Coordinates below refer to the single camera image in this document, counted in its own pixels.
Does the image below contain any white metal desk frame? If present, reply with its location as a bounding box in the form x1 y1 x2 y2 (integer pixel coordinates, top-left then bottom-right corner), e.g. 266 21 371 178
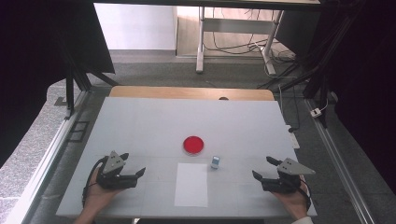
195 6 285 76

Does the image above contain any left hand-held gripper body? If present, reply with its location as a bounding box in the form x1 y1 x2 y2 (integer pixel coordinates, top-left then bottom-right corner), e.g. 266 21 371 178
96 150 138 190

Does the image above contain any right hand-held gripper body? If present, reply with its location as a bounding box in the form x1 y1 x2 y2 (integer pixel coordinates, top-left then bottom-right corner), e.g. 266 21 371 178
261 158 317 195

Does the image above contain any black curtain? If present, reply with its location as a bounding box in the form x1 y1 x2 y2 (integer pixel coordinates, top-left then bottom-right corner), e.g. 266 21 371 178
0 0 117 169
311 0 396 195

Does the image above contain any aluminium floor rail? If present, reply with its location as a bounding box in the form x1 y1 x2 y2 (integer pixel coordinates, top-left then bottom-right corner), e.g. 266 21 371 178
5 89 92 224
304 97 376 224

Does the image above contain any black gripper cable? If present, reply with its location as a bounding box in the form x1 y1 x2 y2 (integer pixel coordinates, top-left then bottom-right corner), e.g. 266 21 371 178
81 156 108 208
298 175 313 213

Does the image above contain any round red ink pad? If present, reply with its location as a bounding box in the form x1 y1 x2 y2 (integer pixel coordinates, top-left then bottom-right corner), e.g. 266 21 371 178
182 135 205 156

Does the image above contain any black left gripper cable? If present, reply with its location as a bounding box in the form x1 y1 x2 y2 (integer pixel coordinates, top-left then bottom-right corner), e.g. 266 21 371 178
81 156 108 208

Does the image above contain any white paper sheet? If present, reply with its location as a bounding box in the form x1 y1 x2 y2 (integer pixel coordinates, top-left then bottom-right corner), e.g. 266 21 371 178
174 162 209 208

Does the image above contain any black metal stand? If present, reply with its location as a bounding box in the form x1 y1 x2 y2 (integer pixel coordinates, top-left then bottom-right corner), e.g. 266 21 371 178
257 0 367 129
53 38 120 121

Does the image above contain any white power strip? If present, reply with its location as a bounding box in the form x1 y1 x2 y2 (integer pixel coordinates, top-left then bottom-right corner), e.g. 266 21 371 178
285 124 301 150

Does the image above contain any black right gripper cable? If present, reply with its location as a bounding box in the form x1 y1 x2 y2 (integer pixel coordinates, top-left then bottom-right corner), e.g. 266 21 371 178
298 175 313 213

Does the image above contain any person's right hand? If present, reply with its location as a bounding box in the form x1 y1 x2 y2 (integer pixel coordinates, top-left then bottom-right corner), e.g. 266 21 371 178
271 175 310 220

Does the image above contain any tangle of floor cables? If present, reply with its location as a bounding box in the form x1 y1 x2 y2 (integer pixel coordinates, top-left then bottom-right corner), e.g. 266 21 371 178
204 7 297 64

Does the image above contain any person's left hand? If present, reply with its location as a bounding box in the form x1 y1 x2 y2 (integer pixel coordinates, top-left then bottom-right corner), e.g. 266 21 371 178
81 167 126 217

